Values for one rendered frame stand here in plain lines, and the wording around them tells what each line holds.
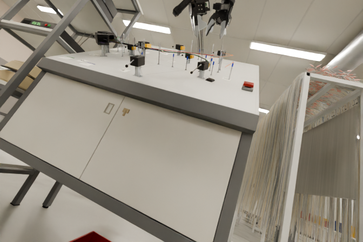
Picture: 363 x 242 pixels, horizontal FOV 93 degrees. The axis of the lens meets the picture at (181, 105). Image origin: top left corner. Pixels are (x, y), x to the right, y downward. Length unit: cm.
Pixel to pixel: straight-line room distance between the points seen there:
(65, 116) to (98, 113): 17
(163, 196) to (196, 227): 14
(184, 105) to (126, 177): 36
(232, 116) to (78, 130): 69
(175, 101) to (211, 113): 16
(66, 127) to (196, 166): 63
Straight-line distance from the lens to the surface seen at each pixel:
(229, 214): 68
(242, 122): 68
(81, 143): 89
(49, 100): 112
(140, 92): 79
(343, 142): 152
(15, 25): 170
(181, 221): 69
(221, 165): 68
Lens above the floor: 58
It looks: 20 degrees up
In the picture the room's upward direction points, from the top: 23 degrees clockwise
